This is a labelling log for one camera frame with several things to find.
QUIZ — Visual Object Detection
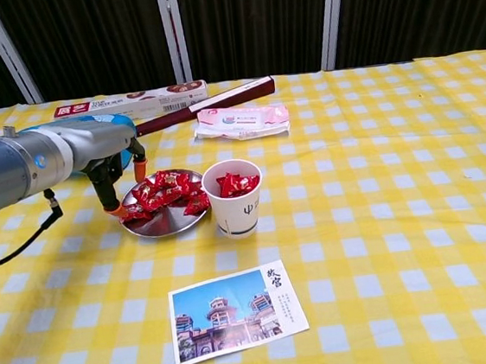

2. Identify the round metal plate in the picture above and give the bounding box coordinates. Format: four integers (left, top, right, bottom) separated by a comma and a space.
115, 166, 214, 242

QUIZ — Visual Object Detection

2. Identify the white baking paper box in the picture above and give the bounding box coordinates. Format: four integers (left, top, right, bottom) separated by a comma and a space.
50, 79, 211, 125

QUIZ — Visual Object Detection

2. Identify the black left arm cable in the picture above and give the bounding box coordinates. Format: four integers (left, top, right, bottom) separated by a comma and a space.
0, 188, 70, 272

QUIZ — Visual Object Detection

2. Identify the white paper cup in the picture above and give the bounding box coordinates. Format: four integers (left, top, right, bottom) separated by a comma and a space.
199, 156, 270, 242

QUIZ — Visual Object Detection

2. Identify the long maroon box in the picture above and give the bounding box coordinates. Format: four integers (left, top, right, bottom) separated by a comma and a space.
131, 74, 280, 138

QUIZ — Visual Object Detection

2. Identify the palace photo postcard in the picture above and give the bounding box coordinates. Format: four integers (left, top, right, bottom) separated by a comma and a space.
164, 257, 313, 364

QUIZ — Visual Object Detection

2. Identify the yellow checked tablecloth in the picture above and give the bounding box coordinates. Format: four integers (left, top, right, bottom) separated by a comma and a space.
0, 49, 486, 364

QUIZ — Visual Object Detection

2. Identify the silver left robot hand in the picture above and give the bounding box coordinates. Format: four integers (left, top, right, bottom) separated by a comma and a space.
65, 111, 155, 226

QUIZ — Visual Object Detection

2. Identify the blue pump lotion bottle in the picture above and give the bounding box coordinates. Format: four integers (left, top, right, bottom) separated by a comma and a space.
18, 110, 143, 184

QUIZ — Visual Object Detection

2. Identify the white partition frame post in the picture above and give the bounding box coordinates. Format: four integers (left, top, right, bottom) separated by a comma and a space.
0, 0, 44, 108
155, 0, 195, 86
314, 0, 356, 72

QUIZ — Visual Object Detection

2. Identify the pink wet wipes pack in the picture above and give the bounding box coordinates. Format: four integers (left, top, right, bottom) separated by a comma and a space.
191, 100, 292, 146

